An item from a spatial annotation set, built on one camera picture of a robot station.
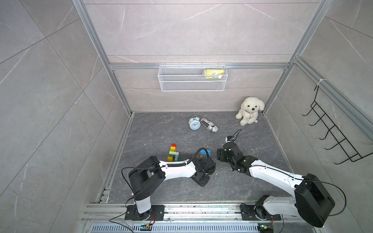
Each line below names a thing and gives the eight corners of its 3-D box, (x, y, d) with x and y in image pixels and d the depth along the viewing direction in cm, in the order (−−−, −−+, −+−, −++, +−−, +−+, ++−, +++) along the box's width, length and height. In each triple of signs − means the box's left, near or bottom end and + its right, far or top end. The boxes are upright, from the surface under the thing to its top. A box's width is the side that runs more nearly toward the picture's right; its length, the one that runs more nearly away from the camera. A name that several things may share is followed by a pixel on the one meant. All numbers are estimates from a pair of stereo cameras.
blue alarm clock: (190, 131, 110) (190, 123, 102) (188, 124, 114) (188, 116, 107) (200, 129, 111) (200, 121, 103) (197, 122, 115) (198, 114, 108)
